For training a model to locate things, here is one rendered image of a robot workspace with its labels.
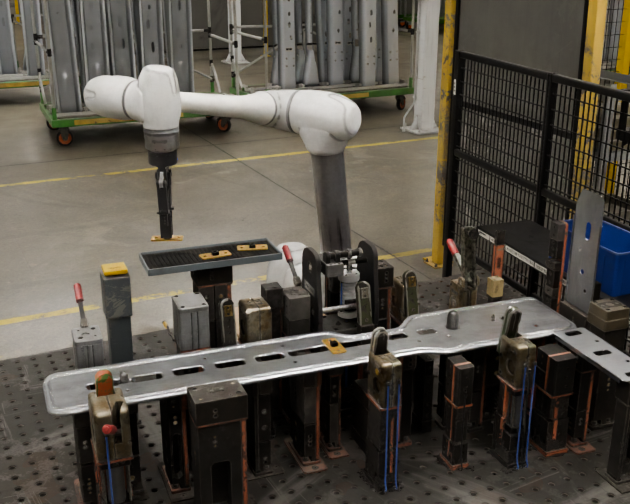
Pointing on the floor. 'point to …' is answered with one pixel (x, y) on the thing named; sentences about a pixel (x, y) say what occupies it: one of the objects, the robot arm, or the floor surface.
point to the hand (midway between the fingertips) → (166, 223)
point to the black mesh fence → (536, 161)
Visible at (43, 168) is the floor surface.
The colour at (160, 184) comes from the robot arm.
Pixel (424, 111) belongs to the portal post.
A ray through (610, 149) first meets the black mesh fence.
